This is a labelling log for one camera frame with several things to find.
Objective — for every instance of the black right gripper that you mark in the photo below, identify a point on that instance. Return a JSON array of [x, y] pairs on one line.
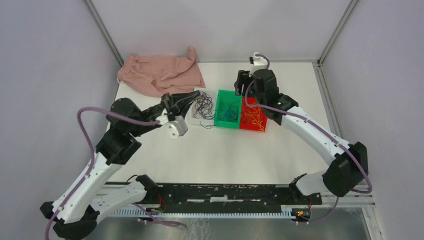
[[243, 78]]

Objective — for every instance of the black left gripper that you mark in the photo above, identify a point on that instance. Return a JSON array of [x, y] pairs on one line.
[[178, 102]]

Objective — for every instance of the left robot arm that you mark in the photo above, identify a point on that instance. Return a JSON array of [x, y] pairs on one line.
[[75, 214]]

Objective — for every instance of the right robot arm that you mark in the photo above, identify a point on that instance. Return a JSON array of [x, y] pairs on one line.
[[347, 163]]

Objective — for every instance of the clear plastic bin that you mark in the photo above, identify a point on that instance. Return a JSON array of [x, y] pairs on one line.
[[202, 111]]

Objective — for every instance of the pink cloth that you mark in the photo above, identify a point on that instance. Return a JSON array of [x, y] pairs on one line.
[[156, 75]]

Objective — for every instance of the green plastic bin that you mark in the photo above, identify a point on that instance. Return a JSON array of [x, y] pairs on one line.
[[228, 109]]

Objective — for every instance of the red plastic bin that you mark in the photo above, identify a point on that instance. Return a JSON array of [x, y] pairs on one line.
[[252, 118]]

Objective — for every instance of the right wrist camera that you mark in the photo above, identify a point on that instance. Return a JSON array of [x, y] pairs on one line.
[[258, 61]]

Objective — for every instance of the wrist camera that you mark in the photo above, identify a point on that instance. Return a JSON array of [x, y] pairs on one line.
[[174, 128], [258, 61]]

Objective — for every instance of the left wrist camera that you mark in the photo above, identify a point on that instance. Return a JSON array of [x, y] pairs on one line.
[[174, 128]]

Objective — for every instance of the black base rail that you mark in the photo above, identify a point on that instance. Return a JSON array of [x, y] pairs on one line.
[[202, 198]]

